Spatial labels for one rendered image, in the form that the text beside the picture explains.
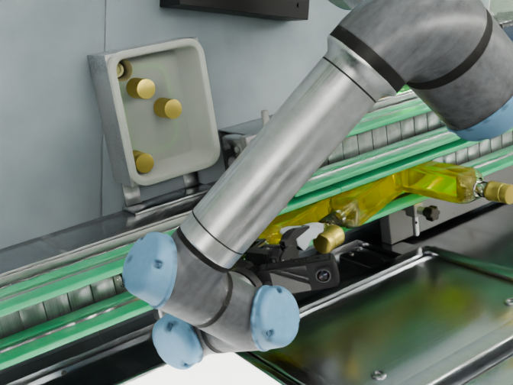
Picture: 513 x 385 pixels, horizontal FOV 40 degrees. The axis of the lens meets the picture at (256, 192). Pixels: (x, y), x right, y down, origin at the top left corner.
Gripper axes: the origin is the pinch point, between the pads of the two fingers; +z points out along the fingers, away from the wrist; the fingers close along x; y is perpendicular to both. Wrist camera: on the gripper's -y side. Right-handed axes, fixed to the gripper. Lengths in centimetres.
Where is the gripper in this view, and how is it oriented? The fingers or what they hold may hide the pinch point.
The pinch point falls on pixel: (324, 240)
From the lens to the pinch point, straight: 116.2
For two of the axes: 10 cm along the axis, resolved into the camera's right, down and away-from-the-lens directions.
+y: -7.9, -0.3, 6.1
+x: 1.8, 9.4, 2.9
